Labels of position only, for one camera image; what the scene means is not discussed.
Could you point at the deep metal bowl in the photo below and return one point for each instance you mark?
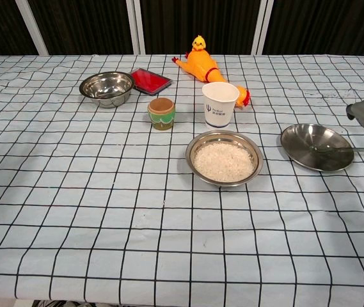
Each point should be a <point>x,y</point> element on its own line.
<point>105,84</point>

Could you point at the shallow metal bowl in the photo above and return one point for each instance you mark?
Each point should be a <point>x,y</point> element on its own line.
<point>191,160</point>

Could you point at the white raw rice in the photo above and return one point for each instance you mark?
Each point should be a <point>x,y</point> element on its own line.
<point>223,163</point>

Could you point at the brown green ceramic cup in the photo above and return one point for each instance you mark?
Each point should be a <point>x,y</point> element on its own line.
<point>162,116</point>

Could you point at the white frame post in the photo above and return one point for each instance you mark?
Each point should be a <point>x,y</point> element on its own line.
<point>34,28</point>
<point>261,28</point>
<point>137,28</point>

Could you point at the orange rubber chicken toy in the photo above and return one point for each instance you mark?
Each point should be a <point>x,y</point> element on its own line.
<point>201,64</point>

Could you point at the metal spoon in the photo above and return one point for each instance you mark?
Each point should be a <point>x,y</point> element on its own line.
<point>335,149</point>

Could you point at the flat metal plate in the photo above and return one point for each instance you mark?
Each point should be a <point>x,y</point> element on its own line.
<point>303,140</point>

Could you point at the red ink pad tin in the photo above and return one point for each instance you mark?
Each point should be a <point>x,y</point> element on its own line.
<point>149,80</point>

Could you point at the blue white checkered tablecloth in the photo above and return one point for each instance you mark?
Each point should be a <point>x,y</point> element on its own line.
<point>105,208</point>

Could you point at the white paper cup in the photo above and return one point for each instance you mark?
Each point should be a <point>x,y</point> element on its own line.
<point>218,110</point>

